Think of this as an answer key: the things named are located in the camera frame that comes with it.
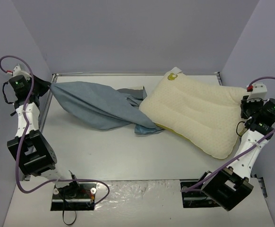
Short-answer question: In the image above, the cream yellow pillow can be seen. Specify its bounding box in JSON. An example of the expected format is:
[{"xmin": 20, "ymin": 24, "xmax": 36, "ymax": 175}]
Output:
[{"xmin": 139, "ymin": 67, "xmax": 247, "ymax": 159}]

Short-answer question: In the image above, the striped blue pillowcase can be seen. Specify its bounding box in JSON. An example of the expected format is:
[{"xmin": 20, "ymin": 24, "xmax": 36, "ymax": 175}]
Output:
[{"xmin": 50, "ymin": 81, "xmax": 163, "ymax": 135}]

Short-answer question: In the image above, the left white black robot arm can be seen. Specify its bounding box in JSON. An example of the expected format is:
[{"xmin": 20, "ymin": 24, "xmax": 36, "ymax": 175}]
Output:
[{"xmin": 7, "ymin": 73, "xmax": 81, "ymax": 198}]

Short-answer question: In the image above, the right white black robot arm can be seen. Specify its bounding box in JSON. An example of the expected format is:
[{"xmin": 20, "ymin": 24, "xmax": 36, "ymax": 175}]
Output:
[{"xmin": 196, "ymin": 97, "xmax": 275, "ymax": 211}]

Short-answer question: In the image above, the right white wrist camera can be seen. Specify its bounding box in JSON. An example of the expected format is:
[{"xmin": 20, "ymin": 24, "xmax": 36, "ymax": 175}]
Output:
[{"xmin": 247, "ymin": 82, "xmax": 267, "ymax": 100}]

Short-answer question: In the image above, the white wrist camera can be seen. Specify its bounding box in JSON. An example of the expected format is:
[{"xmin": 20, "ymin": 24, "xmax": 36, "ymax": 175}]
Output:
[
  {"xmin": 7, "ymin": 64, "xmax": 31, "ymax": 81},
  {"xmin": 247, "ymin": 82, "xmax": 267, "ymax": 100}
]

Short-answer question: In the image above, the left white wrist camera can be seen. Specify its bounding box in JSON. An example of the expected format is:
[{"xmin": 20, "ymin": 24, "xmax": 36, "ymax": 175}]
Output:
[{"xmin": 7, "ymin": 64, "xmax": 31, "ymax": 81}]

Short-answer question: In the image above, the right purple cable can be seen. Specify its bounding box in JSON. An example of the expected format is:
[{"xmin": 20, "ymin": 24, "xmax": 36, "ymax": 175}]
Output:
[{"xmin": 180, "ymin": 76, "xmax": 275, "ymax": 192}]

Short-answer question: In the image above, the purple cable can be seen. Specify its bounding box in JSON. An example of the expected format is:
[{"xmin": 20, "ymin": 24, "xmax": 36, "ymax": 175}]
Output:
[
  {"xmin": 0, "ymin": 55, "xmax": 110, "ymax": 204},
  {"xmin": 180, "ymin": 76, "xmax": 275, "ymax": 192}
]

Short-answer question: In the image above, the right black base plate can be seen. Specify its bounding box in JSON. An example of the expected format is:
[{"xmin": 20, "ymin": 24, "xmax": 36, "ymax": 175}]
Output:
[{"xmin": 180, "ymin": 179, "xmax": 220, "ymax": 209}]

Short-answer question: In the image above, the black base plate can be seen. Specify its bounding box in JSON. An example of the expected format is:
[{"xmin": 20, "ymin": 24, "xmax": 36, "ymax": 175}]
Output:
[
  {"xmin": 180, "ymin": 179, "xmax": 220, "ymax": 209},
  {"xmin": 50, "ymin": 183, "xmax": 97, "ymax": 211}
]

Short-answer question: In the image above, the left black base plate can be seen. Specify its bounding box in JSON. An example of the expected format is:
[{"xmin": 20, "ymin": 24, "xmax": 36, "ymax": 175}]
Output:
[{"xmin": 50, "ymin": 183, "xmax": 97, "ymax": 211}]

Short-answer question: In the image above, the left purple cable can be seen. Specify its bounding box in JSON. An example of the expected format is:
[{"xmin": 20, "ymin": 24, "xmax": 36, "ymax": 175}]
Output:
[{"xmin": 0, "ymin": 55, "xmax": 110, "ymax": 204}]

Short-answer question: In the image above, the thin black cable loop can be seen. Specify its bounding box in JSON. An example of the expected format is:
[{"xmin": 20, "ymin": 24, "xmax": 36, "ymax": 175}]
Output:
[{"xmin": 61, "ymin": 209, "xmax": 78, "ymax": 225}]

